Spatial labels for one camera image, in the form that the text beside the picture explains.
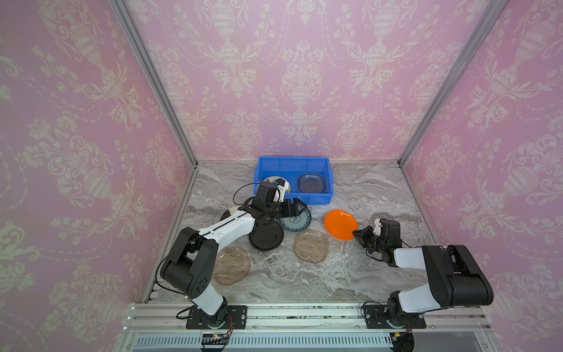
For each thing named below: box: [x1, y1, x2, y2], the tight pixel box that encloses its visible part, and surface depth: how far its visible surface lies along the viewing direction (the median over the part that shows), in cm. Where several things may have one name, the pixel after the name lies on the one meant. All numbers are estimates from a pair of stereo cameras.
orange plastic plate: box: [324, 209, 359, 241], surface depth 96 cm
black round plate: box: [248, 221, 284, 251], surface depth 94 cm
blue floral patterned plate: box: [278, 204, 312, 233], surface depth 99 cm
